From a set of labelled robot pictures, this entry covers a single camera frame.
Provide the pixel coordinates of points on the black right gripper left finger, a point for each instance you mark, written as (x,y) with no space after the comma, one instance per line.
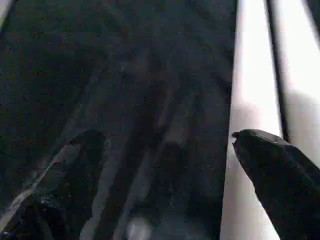
(57,195)

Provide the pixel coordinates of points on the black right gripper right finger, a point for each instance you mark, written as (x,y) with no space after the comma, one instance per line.
(285,190)

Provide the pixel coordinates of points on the white plastic table leg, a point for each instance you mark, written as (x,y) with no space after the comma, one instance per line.
(250,75)
(300,62)

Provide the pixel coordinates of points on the black mat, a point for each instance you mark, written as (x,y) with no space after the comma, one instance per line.
(125,75)

